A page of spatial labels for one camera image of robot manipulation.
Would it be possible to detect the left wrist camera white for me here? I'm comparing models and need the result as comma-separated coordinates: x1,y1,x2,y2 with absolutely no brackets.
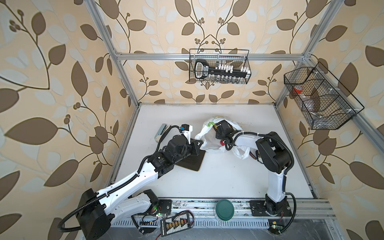
180,124,193,144

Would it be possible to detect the back black wire basket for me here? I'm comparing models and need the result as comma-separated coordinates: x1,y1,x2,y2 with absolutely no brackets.
189,48,252,85

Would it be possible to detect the yellow black tape measure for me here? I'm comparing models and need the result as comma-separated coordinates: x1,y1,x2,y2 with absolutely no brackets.
249,150,259,161

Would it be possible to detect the right black wire basket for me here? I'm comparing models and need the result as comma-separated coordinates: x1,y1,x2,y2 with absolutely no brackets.
284,62,365,130

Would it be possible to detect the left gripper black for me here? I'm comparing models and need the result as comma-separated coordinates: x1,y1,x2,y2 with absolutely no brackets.
172,138,204,165

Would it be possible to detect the black charging board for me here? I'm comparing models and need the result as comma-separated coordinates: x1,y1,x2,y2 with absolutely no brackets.
160,218,192,237

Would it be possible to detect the green round lid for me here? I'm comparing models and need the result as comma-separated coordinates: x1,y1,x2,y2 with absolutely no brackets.
215,199,235,222

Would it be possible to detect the black wire basket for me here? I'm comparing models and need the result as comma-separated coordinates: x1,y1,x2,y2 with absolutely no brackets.
189,48,252,85
284,62,365,130

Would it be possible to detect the black square tray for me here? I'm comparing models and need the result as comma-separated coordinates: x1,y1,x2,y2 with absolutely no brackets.
176,150,206,172

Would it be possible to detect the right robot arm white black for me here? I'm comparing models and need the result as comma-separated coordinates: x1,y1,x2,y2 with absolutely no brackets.
214,120,295,216

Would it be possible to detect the white plastic bag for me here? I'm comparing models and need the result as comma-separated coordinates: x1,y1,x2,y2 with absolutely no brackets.
195,116,257,159

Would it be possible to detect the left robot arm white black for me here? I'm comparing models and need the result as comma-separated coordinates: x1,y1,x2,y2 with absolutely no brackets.
58,124,203,240

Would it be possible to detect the small circuit board right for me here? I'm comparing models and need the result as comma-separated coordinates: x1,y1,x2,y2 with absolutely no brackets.
268,220,285,235

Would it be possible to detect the grey black stapler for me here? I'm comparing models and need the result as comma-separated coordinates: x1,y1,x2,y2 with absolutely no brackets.
155,124,169,143

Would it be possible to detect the black tool in basket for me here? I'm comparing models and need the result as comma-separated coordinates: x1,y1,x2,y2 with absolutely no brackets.
193,60,251,79

